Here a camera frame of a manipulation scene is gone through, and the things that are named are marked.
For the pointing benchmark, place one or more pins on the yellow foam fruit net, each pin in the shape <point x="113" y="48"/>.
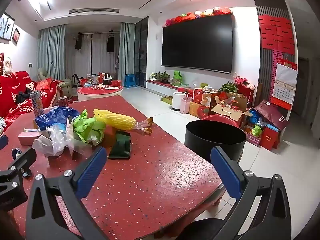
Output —
<point x="117" y="121"/>

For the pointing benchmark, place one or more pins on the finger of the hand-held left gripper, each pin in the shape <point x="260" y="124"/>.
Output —
<point x="3" y="142"/>
<point x="23" y="158"/>

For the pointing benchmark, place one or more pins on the pink flower bouquet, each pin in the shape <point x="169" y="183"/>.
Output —
<point x="243" y="81"/>

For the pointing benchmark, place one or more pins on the blue plastic bag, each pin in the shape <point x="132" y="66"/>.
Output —
<point x="53" y="118"/>

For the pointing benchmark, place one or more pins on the grey curtain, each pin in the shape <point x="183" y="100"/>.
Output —
<point x="127" y="50"/>
<point x="51" y="52"/>

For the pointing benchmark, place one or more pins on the blue plastic stool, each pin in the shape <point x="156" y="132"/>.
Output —
<point x="130" y="80"/>

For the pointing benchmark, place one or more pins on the black wall television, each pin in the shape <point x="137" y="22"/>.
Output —
<point x="197" y="45"/>

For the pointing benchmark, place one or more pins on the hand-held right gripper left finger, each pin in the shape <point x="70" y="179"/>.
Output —
<point x="91" y="170"/>

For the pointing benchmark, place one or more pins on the row of paper flower balls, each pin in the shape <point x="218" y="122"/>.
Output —
<point x="197" y="13"/>

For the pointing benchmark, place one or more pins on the dark green packet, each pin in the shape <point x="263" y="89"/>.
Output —
<point x="120" y="147"/>

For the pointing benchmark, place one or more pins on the small potted plant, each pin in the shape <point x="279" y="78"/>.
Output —
<point x="163" y="77"/>

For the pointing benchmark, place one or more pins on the white cylindrical bin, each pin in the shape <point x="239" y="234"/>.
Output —
<point x="178" y="101"/>

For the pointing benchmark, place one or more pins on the black trash bin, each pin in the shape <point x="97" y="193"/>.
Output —
<point x="200" y="142"/>

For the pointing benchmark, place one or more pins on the black hanging garment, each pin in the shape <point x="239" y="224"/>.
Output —
<point x="110" y="45"/>
<point x="78" y="43"/>

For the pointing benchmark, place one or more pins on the tall white drink can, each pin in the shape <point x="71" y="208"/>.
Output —
<point x="36" y="105"/>

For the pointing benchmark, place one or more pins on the dark red lettered cushion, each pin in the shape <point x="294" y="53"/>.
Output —
<point x="1" y="63"/>

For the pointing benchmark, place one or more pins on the brown snack wrapper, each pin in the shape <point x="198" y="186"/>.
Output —
<point x="145" y="123"/>

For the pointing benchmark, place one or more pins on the green bag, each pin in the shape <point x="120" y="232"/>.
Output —
<point x="177" y="78"/>

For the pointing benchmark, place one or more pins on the round table with red cover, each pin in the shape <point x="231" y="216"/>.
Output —
<point x="100" y="92"/>

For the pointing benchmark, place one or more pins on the red orange gift box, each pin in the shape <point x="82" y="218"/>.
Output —
<point x="203" y="97"/>

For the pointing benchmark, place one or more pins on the clear plastic bag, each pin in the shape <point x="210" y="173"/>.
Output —
<point x="58" y="140"/>

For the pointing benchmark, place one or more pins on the red framed picture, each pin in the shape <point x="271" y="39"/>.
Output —
<point x="15" y="35"/>

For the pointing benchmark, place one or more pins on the pink box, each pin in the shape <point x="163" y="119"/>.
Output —
<point x="27" y="138"/>

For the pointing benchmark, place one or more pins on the black round seat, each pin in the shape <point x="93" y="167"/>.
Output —
<point x="200" y="230"/>

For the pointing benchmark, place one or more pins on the red plastic stool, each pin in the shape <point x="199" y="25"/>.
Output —
<point x="220" y="117"/>

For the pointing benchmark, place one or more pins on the white low television bench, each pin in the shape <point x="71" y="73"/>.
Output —
<point x="162" y="86"/>

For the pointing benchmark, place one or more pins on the leafy green potted plant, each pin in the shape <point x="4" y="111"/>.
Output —
<point x="228" y="87"/>

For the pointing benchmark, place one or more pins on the open cardboard box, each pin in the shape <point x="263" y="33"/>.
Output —
<point x="228" y="112"/>

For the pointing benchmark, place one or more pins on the black cloth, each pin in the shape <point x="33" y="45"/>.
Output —
<point x="23" y="97"/>

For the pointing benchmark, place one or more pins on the red basin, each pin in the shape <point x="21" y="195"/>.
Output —
<point x="116" y="83"/>

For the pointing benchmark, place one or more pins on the black framed picture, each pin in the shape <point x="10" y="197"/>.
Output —
<point x="9" y="28"/>
<point x="2" y="26"/>

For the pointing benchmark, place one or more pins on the red tomato print box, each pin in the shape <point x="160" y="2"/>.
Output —
<point x="200" y="110"/>

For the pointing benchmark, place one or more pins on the ceiling air vent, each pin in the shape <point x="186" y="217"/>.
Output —
<point x="93" y="10"/>

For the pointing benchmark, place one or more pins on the red covered sofa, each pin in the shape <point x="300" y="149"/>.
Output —
<point x="15" y="87"/>

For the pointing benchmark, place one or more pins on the green plastic wrap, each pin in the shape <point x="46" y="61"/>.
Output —
<point x="87" y="130"/>

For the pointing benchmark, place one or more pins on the red drink can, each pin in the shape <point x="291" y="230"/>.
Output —
<point x="63" y="102"/>

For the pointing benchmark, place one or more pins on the beige armchair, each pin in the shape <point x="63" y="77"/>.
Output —
<point x="62" y="83"/>

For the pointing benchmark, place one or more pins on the white sheer curtain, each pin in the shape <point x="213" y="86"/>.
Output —
<point x="96" y="57"/>

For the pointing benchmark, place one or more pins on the pink gift bag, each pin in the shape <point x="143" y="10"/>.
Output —
<point x="185" y="106"/>

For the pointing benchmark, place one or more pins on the red paper wall decoration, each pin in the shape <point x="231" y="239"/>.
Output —
<point x="276" y="35"/>

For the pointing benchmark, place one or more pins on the dark glass cabinet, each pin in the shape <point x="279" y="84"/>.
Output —
<point x="141" y="55"/>

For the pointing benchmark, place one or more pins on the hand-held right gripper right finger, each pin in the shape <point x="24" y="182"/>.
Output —
<point x="226" y="170"/>

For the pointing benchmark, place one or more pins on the red patterned square cushion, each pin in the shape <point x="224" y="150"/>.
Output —
<point x="47" y="85"/>

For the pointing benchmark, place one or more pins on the wall calendar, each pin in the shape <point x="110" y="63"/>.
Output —
<point x="283" y="85"/>

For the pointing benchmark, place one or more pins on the maroon gift bag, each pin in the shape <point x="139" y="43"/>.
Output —
<point x="272" y="116"/>

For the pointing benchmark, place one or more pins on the small blue white wrapper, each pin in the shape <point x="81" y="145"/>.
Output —
<point x="17" y="153"/>

